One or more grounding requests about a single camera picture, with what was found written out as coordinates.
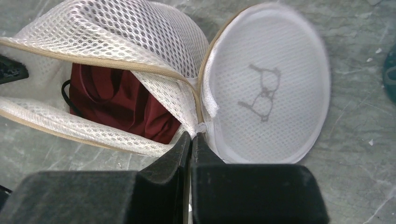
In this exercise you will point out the dark red bra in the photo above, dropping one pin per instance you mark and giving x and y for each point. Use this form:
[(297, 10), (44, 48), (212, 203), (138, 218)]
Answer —
[(116, 98)]

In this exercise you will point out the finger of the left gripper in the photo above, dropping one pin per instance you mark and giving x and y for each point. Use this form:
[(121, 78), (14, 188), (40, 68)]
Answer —
[(11, 71)]

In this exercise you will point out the white mesh laundry bag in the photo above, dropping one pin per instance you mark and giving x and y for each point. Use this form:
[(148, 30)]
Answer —
[(259, 91)]

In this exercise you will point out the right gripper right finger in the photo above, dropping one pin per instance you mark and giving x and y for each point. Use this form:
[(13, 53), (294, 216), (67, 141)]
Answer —
[(252, 193)]

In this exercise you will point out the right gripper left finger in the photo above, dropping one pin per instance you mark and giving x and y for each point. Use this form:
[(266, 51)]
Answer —
[(158, 194)]

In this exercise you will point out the teal plastic basket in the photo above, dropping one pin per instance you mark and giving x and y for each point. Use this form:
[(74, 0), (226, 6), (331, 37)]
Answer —
[(389, 74)]

